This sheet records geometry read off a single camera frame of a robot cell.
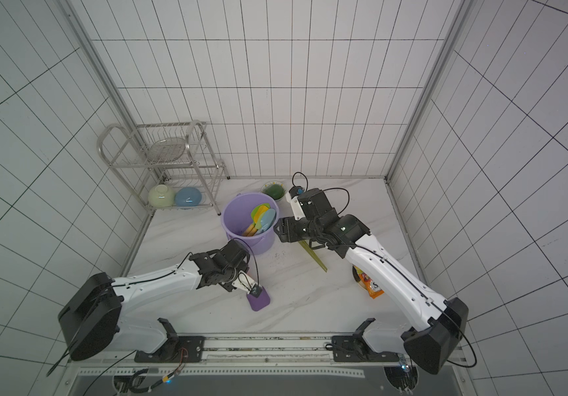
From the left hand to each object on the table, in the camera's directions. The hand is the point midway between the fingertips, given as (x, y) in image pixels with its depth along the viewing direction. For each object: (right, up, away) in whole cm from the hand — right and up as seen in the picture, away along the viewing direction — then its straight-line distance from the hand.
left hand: (236, 269), depth 86 cm
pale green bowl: (-35, +26, +15) cm, 46 cm away
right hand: (+14, +17, -15) cm, 27 cm away
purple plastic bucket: (+4, +18, +9) cm, 20 cm away
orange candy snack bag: (+47, -4, -1) cm, 47 cm away
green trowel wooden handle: (+3, +13, +8) cm, 15 cm away
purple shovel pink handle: (+9, -10, -5) cm, 14 cm away
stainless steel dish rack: (-38, +41, +28) cm, 62 cm away
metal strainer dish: (-29, +44, +8) cm, 53 cm away
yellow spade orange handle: (+7, +17, +6) cm, 20 cm away
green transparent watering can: (+28, +5, +3) cm, 28 cm away
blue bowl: (-24, +26, +16) cm, 39 cm away
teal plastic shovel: (+11, +17, +5) cm, 21 cm away
